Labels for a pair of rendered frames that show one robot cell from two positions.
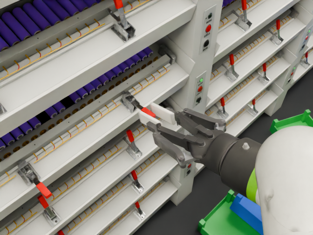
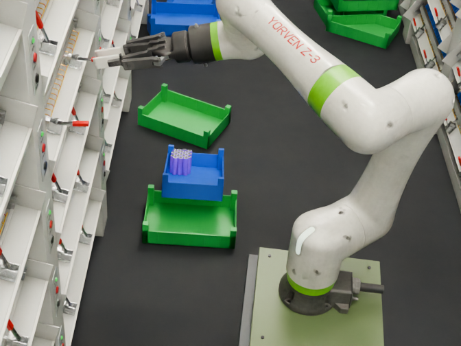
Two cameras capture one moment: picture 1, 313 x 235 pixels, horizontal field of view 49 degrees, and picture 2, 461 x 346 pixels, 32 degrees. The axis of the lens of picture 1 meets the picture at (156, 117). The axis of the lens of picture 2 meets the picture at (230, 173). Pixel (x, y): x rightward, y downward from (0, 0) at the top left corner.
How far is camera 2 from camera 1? 1.42 m
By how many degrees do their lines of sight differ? 35
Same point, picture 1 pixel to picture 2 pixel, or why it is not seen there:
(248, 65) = (107, 31)
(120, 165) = (75, 143)
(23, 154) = not seen: hidden behind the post
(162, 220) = (99, 256)
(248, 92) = (110, 71)
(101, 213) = (68, 221)
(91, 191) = (70, 169)
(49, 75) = (55, 25)
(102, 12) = not seen: outside the picture
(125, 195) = (75, 198)
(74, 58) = (58, 12)
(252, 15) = not seen: outside the picture
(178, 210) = (108, 239)
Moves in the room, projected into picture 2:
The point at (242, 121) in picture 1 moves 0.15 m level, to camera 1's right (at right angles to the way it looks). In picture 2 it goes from (112, 116) to (145, 101)
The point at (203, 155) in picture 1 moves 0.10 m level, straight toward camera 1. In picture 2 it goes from (171, 51) to (191, 72)
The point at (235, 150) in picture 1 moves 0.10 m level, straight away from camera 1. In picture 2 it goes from (192, 31) to (178, 11)
